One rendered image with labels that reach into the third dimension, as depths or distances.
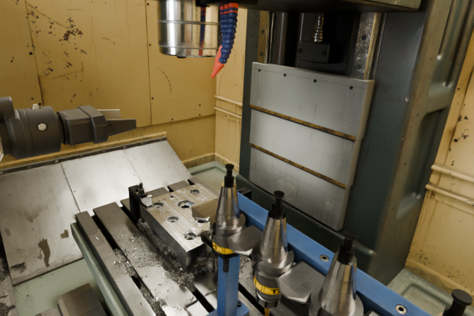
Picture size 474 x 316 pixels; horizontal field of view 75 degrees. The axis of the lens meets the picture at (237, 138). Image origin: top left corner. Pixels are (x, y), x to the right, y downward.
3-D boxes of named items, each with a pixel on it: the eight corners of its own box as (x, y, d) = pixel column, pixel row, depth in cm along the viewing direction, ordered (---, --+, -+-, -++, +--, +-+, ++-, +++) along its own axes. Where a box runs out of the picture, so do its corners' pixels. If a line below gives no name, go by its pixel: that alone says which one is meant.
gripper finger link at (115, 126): (135, 130, 65) (105, 135, 61) (134, 116, 64) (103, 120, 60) (138, 132, 64) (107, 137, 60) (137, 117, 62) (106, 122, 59)
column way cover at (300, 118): (338, 235, 104) (367, 81, 86) (244, 180, 137) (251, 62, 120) (345, 229, 107) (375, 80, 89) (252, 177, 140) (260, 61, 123)
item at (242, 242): (242, 261, 47) (242, 257, 47) (221, 242, 51) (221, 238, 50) (274, 242, 51) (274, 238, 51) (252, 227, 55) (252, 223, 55)
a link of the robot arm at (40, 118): (106, 105, 57) (29, 113, 50) (111, 153, 60) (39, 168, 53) (85, 92, 66) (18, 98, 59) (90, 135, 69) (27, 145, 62)
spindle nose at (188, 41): (238, 56, 75) (240, 2, 71) (186, 58, 64) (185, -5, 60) (196, 50, 86) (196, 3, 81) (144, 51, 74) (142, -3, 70)
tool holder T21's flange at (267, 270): (300, 274, 46) (302, 260, 45) (266, 287, 43) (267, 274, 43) (276, 247, 51) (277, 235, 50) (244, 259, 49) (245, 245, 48)
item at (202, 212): (202, 226, 55) (202, 221, 54) (185, 211, 58) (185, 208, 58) (232, 212, 59) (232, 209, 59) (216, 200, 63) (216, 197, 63)
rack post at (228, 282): (216, 337, 68) (219, 223, 58) (202, 320, 71) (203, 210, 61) (250, 312, 74) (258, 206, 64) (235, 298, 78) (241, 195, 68)
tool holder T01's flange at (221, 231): (251, 230, 55) (252, 218, 55) (228, 246, 51) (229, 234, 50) (225, 216, 59) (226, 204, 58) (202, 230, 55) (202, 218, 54)
